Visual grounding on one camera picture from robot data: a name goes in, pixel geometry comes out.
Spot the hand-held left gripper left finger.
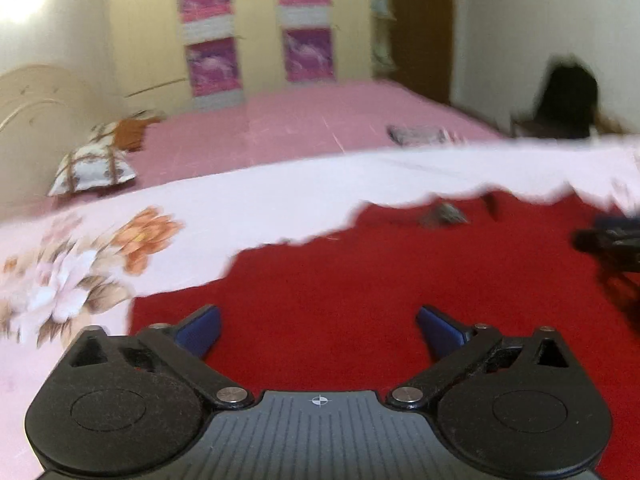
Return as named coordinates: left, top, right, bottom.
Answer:
left=66, top=304, right=251, bottom=407

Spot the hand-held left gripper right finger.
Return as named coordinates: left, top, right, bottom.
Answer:
left=389, top=305, right=572, bottom=408

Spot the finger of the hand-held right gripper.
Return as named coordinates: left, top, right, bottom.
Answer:
left=572, top=215, right=640, bottom=257

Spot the red sequined sweater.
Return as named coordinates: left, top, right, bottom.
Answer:
left=127, top=187, right=640, bottom=480

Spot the pink floral bedsheet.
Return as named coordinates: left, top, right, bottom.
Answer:
left=0, top=135, right=640, bottom=480

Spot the black cloth covered chair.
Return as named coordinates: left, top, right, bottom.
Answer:
left=519, top=54, right=601, bottom=139

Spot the white patterned pillow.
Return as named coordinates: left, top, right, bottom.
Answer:
left=47, top=141, right=137, bottom=197
left=89, top=121, right=127, bottom=147

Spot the dark patterned folded cloth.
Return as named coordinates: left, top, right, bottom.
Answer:
left=387, top=124, right=457, bottom=147

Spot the orange patterned pillow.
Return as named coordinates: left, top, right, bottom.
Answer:
left=112, top=114, right=163, bottom=152

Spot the pink checked bed cover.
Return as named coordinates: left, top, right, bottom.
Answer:
left=125, top=79, right=512, bottom=197

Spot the cream bed headboard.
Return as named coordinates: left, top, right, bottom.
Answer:
left=0, top=64, right=128, bottom=207

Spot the brown wooden door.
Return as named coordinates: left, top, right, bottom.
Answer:
left=394, top=0, right=457, bottom=107

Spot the cream wardrobe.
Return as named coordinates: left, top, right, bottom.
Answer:
left=106, top=0, right=377, bottom=114

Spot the cream corner shelf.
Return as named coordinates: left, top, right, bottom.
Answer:
left=369, top=0, right=401, bottom=82

